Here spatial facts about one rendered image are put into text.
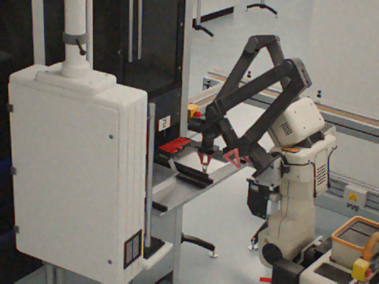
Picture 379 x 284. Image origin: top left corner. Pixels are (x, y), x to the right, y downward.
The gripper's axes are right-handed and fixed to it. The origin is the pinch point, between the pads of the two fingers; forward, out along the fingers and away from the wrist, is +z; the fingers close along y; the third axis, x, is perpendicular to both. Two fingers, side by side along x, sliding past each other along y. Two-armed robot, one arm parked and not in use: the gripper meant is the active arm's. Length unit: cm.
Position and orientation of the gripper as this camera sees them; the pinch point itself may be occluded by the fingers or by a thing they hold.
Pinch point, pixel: (205, 163)
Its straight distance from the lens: 356.4
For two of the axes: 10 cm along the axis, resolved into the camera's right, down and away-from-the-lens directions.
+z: -1.1, 9.1, 4.1
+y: -9.2, -2.4, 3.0
